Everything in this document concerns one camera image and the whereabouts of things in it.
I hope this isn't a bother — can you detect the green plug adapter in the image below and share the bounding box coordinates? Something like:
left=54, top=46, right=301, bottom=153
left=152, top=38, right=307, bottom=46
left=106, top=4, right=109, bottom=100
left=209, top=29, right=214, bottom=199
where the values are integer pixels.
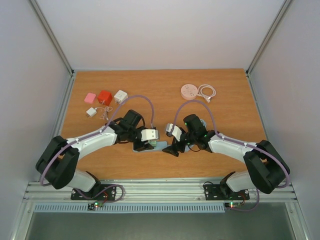
left=148, top=140, right=157, bottom=148

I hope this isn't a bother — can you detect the grey power strip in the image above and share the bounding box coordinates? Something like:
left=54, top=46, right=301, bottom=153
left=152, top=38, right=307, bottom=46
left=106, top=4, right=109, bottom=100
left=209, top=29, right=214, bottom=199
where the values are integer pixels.
left=132, top=141, right=169, bottom=153

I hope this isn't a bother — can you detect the white cube charger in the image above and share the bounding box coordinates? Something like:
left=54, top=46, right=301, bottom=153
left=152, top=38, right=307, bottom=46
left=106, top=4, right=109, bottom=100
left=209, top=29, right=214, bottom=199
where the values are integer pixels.
left=114, top=90, right=128, bottom=105

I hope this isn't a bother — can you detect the orange cube socket adapter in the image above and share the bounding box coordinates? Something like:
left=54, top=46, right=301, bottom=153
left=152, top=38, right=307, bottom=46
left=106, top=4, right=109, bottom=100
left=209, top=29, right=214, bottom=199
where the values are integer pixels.
left=97, top=90, right=113, bottom=106

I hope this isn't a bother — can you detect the pink square plug adapter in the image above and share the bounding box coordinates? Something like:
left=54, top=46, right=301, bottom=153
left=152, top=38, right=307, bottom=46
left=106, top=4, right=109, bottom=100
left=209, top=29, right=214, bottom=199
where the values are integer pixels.
left=84, top=92, right=97, bottom=104

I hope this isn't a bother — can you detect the round pink power socket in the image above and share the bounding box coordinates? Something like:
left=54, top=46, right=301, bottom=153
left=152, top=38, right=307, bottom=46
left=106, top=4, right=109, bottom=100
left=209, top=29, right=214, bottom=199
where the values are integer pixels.
left=180, top=83, right=199, bottom=101

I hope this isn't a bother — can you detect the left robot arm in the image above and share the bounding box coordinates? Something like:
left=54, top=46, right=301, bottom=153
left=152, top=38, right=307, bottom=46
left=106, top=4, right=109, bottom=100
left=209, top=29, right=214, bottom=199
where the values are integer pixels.
left=35, top=109, right=159, bottom=199

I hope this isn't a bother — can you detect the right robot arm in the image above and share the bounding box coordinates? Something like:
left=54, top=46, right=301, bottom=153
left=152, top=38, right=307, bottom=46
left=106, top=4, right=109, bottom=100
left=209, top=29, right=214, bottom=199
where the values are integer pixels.
left=163, top=114, right=290, bottom=199

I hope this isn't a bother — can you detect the right controller board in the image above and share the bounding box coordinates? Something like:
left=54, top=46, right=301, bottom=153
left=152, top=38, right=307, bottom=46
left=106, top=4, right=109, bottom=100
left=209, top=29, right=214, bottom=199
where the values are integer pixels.
left=224, top=201, right=243, bottom=209

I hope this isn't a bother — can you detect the controller board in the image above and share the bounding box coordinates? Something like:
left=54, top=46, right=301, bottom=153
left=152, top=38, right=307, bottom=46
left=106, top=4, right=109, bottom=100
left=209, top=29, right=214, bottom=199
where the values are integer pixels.
left=224, top=201, right=243, bottom=209
left=87, top=202, right=104, bottom=211

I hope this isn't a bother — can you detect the left controller board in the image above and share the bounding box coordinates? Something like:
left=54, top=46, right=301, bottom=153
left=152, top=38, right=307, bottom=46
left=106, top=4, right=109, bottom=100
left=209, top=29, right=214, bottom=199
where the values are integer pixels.
left=87, top=202, right=104, bottom=211

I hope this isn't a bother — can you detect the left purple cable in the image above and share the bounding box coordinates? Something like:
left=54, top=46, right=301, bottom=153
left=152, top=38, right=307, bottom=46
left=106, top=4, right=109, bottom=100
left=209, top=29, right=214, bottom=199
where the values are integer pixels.
left=39, top=94, right=157, bottom=202

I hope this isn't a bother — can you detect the purple cable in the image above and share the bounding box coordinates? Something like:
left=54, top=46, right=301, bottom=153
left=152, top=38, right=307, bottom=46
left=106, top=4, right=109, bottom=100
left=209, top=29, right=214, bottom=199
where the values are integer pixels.
left=39, top=94, right=157, bottom=202
left=167, top=100, right=292, bottom=212

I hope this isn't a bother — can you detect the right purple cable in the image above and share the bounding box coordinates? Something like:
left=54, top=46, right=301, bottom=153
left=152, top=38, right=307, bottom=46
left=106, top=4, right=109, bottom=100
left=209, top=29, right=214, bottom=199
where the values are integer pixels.
left=167, top=100, right=292, bottom=212

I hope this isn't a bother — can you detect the thin white charger cable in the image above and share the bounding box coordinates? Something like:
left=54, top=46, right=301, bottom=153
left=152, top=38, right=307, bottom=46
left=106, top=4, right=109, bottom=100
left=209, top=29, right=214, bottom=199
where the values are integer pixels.
left=95, top=105, right=114, bottom=123

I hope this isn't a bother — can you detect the aluminium rail frame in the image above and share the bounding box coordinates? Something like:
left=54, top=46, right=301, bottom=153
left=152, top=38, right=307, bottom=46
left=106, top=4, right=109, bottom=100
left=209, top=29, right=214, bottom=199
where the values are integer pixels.
left=22, top=174, right=299, bottom=204

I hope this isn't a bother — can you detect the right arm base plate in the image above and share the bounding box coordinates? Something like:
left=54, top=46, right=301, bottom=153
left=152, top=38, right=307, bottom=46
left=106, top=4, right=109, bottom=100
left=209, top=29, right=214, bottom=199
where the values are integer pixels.
left=202, top=181, right=250, bottom=201

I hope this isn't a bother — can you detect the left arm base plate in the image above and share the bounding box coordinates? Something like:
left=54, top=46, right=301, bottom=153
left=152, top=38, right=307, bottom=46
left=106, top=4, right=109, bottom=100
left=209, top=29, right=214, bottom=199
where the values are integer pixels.
left=70, top=184, right=117, bottom=201

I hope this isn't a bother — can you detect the blue slotted cable duct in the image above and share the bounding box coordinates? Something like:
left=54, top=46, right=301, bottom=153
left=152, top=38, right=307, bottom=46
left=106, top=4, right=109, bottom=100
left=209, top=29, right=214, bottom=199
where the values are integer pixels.
left=33, top=203, right=225, bottom=214

